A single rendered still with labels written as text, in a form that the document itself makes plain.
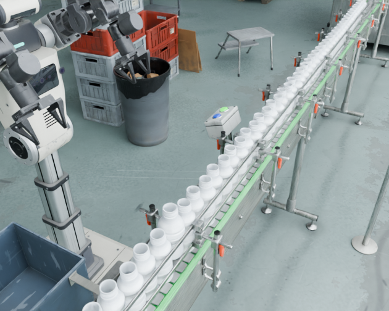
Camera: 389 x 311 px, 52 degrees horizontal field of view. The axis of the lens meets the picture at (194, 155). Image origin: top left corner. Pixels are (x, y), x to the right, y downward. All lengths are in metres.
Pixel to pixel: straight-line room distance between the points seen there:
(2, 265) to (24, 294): 0.12
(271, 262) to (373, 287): 0.56
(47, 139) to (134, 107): 1.69
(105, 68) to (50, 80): 2.00
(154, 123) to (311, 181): 1.30
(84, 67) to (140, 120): 0.72
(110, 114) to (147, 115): 0.58
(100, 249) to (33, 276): 0.72
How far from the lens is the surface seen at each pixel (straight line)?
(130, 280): 0.92
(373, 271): 2.59
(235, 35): 4.60
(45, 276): 1.53
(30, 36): 1.52
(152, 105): 3.14
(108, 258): 2.16
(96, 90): 3.62
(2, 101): 1.48
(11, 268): 1.53
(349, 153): 3.48
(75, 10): 1.49
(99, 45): 3.42
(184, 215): 1.05
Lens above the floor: 1.87
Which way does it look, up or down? 35 degrees down
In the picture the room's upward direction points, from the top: 1 degrees counter-clockwise
